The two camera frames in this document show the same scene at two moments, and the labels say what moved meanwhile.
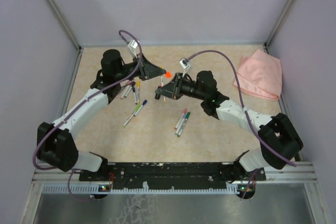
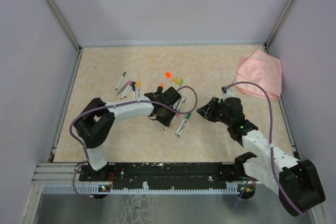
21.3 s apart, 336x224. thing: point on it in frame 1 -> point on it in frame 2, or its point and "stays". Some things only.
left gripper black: [146, 69] -> [166, 122]
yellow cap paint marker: [138, 91] stays
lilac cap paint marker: [184, 116] stays
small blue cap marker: [135, 95] stays
